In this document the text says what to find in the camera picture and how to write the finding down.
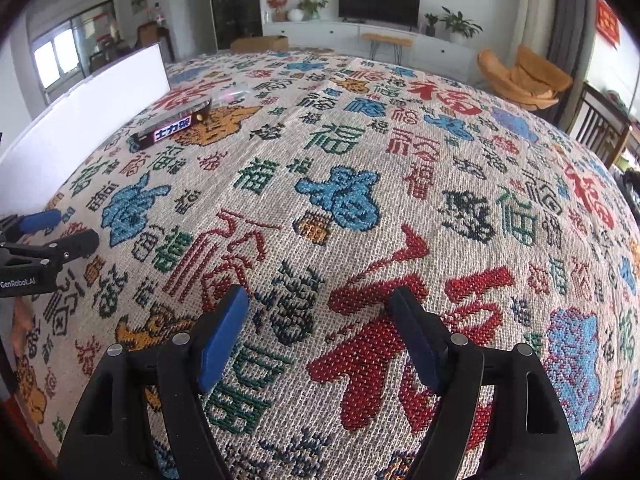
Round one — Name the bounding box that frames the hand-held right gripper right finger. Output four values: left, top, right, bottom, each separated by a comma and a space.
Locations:
390, 287, 581, 480

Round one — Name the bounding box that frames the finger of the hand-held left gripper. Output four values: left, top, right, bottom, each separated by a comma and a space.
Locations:
0, 230, 100, 267
0, 210, 62, 242

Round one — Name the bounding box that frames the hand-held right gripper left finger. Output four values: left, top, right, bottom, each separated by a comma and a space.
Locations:
57, 285, 249, 480

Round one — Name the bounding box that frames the white cardboard box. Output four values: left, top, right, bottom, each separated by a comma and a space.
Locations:
0, 42, 171, 206

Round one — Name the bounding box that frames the dark chocolate bar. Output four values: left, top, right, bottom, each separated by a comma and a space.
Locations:
132, 102, 212, 150

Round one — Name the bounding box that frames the long clear snack packet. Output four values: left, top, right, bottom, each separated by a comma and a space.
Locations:
150, 85, 251, 122

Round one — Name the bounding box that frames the person's left hand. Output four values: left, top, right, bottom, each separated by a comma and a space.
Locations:
11, 300, 36, 361

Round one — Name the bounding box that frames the printed woven blanket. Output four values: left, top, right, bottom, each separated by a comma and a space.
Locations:
10, 50, 640, 480

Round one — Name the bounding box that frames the balcony window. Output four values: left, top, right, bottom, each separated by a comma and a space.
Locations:
32, 27, 79, 89

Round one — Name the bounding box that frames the wooden dining table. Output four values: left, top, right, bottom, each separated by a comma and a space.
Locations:
89, 34, 141, 69

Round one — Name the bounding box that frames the brown cardboard box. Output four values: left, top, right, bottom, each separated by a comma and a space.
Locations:
229, 34, 290, 54

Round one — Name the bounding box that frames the cluttered wooden table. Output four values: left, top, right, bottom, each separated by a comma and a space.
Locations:
619, 119, 640, 197

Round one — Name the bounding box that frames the dark wooden slatted chair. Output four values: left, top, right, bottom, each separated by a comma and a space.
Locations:
567, 82, 632, 169

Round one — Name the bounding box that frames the orange lounge chair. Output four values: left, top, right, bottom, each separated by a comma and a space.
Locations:
477, 44, 574, 111

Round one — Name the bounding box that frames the white television cabinet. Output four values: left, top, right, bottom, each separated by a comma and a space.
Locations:
262, 19, 481, 82

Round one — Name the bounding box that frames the dark glass cabinet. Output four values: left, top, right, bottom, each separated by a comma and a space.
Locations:
207, 0, 265, 51

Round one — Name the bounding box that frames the wooden bench with metal legs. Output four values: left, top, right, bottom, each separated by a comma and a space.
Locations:
360, 33, 414, 64

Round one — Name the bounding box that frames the large green potted plant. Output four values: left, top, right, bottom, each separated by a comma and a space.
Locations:
439, 7, 484, 44

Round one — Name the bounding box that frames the flowering potted plant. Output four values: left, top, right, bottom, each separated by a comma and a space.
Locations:
297, 0, 329, 21

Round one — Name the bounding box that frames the black television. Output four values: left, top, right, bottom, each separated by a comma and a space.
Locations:
338, 0, 421, 29

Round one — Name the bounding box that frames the grey curtain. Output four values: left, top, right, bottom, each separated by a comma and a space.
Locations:
544, 0, 599, 127

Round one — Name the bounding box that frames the covered standing air conditioner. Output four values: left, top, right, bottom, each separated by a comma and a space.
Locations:
507, 0, 557, 62

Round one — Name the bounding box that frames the red wall hanging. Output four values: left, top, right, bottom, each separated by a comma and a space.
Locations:
594, 0, 621, 49

